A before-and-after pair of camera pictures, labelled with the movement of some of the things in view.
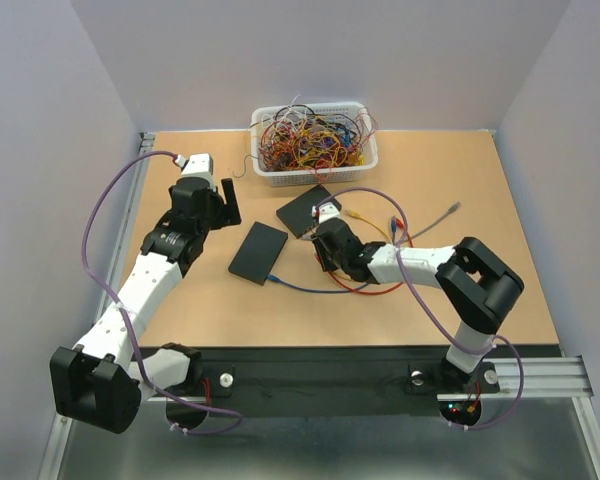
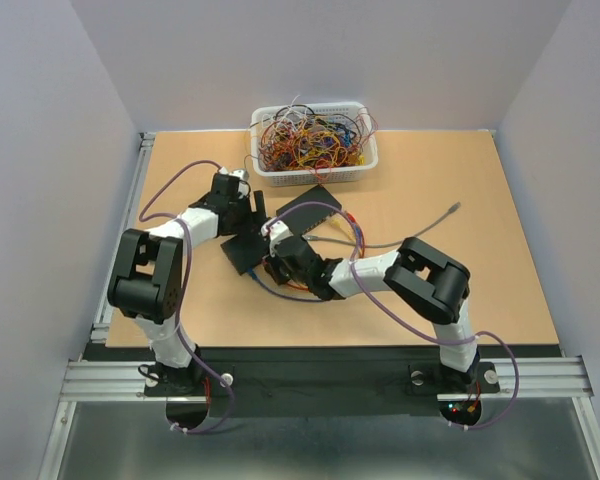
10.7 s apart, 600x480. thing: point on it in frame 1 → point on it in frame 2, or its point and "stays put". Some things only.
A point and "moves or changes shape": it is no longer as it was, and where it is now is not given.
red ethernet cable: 399,223 moves or changes shape
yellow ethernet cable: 356,214 moves or changes shape
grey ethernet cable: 451,210 stays put
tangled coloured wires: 298,138 stays put
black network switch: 297,216 stays put
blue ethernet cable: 290,285 moves or changes shape
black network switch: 257,255 moves or changes shape
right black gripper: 325,262 → 270,267
